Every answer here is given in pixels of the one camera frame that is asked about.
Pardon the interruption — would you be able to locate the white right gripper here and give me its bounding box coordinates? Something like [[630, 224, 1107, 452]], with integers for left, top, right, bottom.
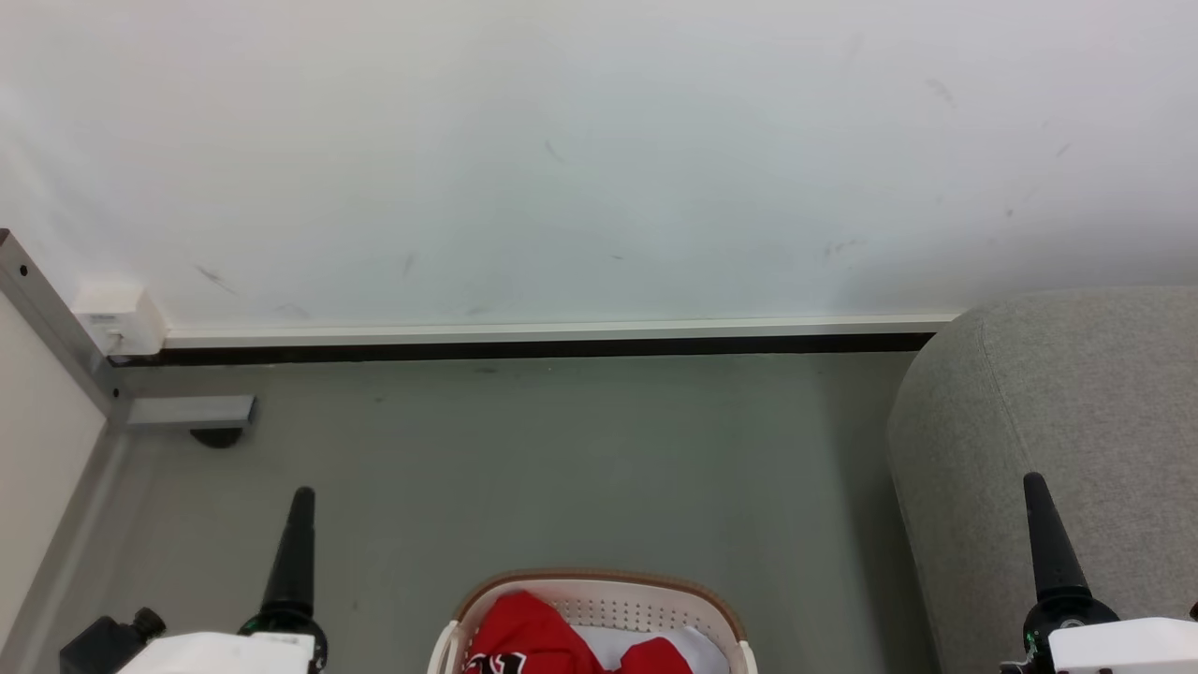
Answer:
[[1000, 472, 1198, 674]]

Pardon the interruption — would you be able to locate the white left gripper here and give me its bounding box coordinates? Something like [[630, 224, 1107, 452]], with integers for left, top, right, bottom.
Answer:
[[117, 486, 329, 674]]

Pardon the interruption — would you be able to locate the red garment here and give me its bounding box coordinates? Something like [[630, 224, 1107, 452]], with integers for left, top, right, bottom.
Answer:
[[462, 590, 694, 674]]

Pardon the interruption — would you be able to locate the grey fabric sofa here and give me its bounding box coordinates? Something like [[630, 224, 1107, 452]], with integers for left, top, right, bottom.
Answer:
[[886, 286, 1198, 674]]

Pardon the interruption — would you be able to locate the white garment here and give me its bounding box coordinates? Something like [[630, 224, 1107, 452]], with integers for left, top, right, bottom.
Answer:
[[569, 624, 732, 674]]

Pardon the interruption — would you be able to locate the beige side panel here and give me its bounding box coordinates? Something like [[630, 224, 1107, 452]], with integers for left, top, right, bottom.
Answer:
[[0, 290, 110, 647]]

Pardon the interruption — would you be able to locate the white laundry basket brown rim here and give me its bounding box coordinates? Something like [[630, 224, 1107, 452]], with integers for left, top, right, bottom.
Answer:
[[428, 568, 759, 674]]

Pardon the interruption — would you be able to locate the white baseboard strip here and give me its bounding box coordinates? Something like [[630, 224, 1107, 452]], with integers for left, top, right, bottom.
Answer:
[[159, 314, 965, 350]]

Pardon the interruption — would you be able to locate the white wall box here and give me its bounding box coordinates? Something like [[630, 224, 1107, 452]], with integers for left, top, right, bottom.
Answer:
[[71, 280, 170, 358]]

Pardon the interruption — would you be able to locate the grey metal frame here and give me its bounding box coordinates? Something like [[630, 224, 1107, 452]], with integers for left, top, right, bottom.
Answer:
[[0, 228, 256, 432]]

